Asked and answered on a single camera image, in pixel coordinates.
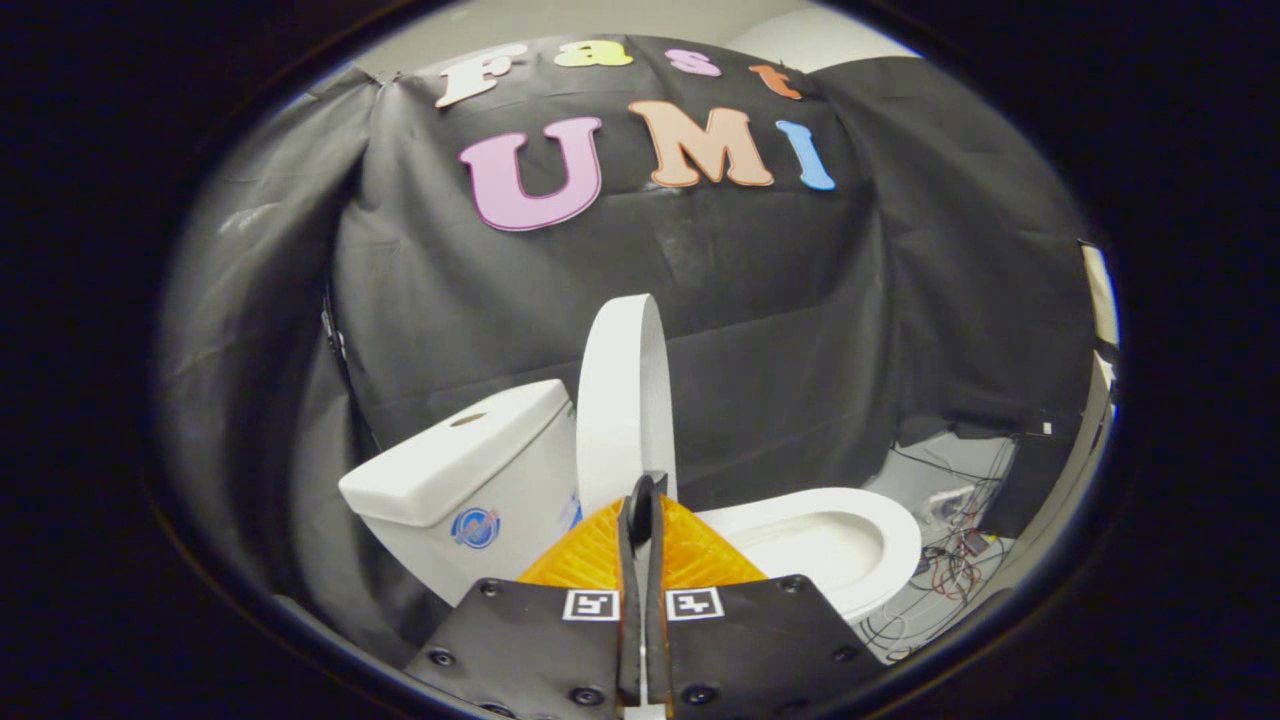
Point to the white toilet with tank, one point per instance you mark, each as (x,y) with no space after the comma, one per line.
(470,470)

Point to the black box under table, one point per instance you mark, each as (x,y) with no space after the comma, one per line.
(1030,480)

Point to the black backdrop cloth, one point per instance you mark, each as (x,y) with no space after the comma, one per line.
(760,330)

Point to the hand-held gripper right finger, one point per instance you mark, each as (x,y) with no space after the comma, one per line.
(656,640)

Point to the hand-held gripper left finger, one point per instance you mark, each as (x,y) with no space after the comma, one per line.
(628,600)

